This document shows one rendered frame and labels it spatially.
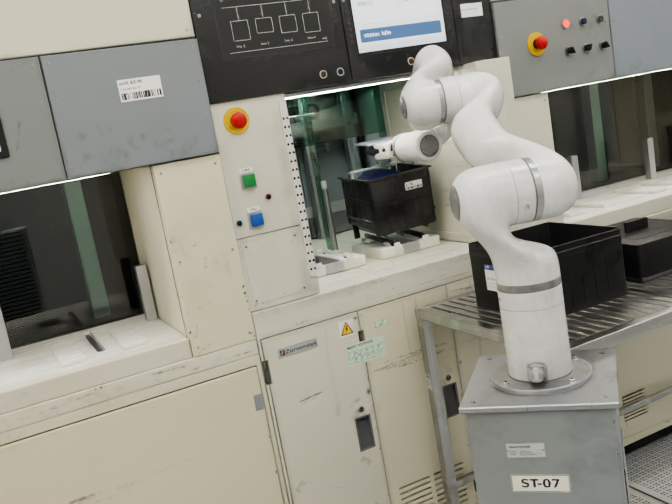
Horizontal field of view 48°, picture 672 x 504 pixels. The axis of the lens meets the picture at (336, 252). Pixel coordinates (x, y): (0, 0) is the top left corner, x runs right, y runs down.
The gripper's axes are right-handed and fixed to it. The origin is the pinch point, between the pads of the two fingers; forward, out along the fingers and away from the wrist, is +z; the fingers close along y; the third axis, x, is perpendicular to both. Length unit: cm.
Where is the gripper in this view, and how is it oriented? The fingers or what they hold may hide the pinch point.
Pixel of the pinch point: (379, 149)
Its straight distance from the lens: 241.6
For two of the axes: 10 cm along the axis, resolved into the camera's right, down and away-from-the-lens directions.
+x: -1.7, -9.7, -1.7
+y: 9.1, -2.2, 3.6
